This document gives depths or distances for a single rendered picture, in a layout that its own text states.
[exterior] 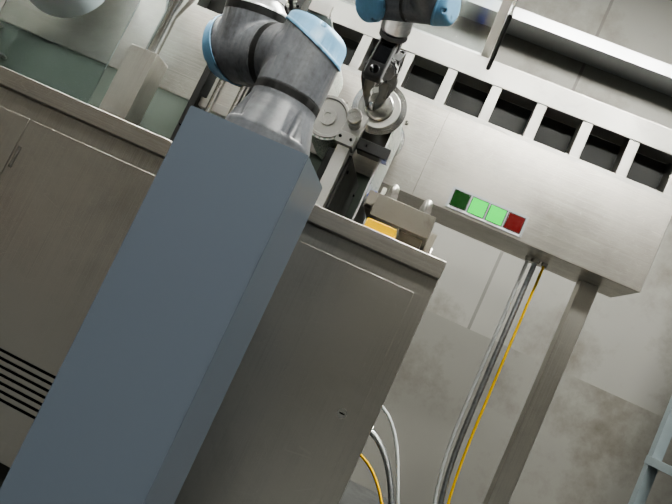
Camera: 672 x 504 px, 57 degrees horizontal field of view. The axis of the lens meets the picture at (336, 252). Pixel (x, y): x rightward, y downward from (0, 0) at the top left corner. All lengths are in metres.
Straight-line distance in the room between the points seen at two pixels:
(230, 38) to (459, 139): 1.07
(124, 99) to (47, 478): 1.21
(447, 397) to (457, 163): 1.43
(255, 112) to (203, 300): 0.30
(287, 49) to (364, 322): 0.60
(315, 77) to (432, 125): 1.05
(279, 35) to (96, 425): 0.66
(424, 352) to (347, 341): 1.77
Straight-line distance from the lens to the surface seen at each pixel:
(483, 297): 3.12
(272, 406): 1.35
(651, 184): 2.21
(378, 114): 1.67
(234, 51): 1.11
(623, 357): 3.28
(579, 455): 3.25
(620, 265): 2.05
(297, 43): 1.03
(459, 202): 1.96
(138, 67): 1.96
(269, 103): 0.99
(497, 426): 3.14
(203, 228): 0.92
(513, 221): 1.97
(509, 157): 2.03
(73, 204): 1.53
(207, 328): 0.91
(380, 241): 1.31
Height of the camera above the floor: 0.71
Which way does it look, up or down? 5 degrees up
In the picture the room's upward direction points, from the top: 25 degrees clockwise
